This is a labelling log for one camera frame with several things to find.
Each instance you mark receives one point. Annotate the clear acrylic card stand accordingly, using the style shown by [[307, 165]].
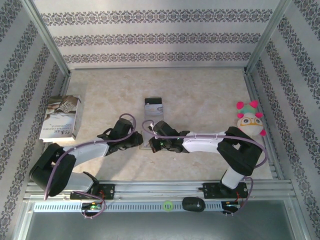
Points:
[[153, 119]]

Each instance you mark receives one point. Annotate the silver credit card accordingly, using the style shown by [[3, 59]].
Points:
[[153, 110]]

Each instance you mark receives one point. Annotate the black credit card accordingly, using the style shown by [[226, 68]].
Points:
[[153, 101]]

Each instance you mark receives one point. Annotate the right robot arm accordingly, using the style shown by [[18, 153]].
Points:
[[237, 155]]

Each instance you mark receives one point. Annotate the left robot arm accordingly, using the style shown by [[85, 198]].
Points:
[[50, 170]]

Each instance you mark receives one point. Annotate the black computer mouse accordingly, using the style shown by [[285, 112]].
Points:
[[192, 204]]

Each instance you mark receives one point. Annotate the white paperback book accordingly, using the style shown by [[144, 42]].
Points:
[[60, 117]]

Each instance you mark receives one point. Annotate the small circuit board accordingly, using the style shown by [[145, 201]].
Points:
[[93, 206], [231, 205]]

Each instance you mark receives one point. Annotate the grey metal shelf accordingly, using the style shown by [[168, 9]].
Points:
[[150, 227]]

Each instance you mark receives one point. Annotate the plush toy with glasses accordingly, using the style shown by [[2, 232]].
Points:
[[250, 122]]

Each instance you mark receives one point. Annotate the aluminium mounting rail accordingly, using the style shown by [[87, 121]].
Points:
[[155, 186]]

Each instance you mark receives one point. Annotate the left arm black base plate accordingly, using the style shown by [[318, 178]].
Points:
[[110, 191]]

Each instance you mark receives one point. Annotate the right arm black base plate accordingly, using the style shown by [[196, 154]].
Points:
[[210, 192]]

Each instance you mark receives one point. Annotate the aluminium back rail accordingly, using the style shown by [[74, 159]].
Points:
[[157, 68]]

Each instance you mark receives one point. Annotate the aluminium side rail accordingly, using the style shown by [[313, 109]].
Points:
[[250, 82], [66, 83]]

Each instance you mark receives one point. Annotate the aluminium frame post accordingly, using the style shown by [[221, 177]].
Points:
[[268, 35], [45, 35]]

